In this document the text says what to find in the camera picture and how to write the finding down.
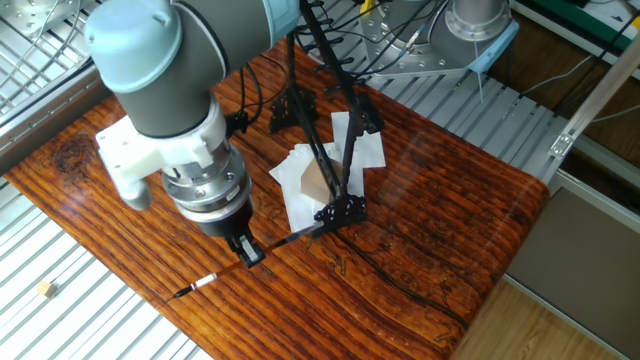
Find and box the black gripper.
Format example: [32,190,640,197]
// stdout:
[205,200,267,270]

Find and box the thin calligraphy brush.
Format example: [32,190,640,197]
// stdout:
[172,225,336,299]

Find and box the grey robot base column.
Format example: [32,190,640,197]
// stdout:
[444,0,512,47]

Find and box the black metal pen rack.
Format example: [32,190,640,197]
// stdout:
[268,0,388,240]

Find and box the white paper sheet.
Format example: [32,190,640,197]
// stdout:
[284,180,367,234]
[268,142,336,201]
[329,109,387,170]

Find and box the large wooden block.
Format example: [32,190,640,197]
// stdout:
[302,160,347,203]

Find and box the green board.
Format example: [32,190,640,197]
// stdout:
[574,0,640,51]

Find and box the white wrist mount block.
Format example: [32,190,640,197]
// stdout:
[97,108,227,209]

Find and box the white aluminium frame post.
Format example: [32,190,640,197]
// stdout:
[547,35,640,161]

